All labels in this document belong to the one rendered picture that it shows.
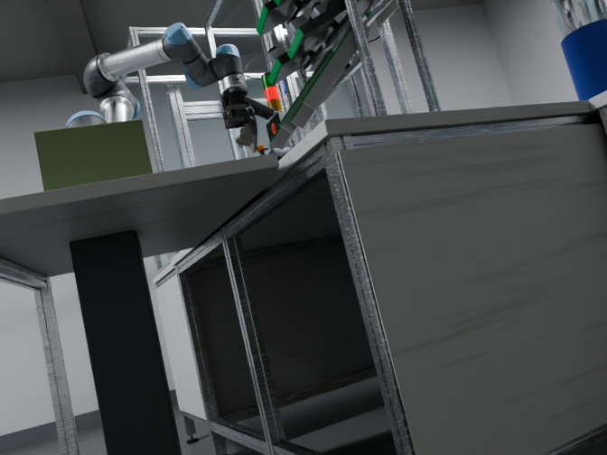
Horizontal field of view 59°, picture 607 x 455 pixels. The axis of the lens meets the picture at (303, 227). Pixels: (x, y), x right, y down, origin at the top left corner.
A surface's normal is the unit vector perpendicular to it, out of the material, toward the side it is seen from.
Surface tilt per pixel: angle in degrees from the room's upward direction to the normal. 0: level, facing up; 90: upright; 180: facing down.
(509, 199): 90
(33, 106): 90
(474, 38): 90
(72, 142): 90
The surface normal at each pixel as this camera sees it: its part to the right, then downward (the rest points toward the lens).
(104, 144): 0.26, -0.20
